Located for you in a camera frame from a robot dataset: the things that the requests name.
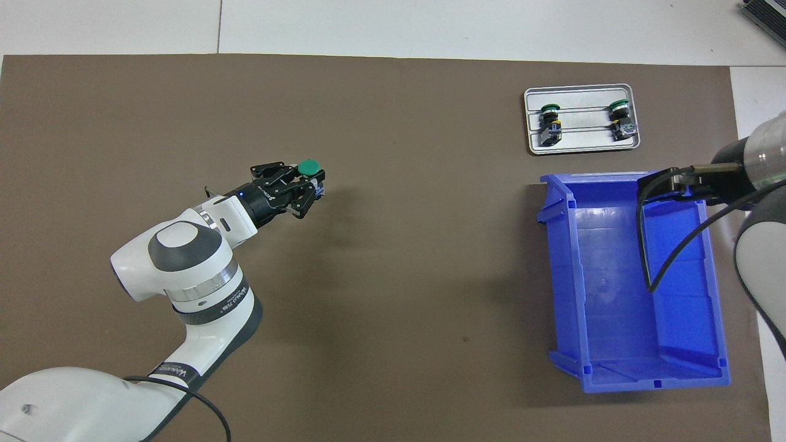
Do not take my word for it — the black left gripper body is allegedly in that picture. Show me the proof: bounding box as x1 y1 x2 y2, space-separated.
236 183 295 231

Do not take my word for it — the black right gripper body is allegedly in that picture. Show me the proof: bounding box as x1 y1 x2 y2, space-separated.
672 138 755 211

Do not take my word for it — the green push button switch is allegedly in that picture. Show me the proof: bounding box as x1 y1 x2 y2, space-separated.
297 158 327 200
608 98 639 143
538 103 564 148

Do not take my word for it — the grey metal tray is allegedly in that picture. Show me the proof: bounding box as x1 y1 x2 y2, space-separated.
523 83 641 155

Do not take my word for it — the brown table mat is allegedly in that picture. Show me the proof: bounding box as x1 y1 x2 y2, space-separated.
0 54 773 442

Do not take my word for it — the blue plastic storage bin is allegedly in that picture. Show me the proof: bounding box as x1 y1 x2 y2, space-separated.
536 172 733 395

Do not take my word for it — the grey ribbed device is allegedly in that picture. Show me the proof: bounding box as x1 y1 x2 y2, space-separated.
740 0 786 48

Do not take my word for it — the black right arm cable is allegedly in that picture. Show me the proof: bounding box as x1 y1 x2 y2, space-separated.
637 163 786 292

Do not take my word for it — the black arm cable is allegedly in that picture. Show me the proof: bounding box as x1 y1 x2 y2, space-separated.
123 376 233 442
637 163 786 292

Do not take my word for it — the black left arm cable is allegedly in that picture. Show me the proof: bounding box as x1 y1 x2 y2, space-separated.
123 376 233 442

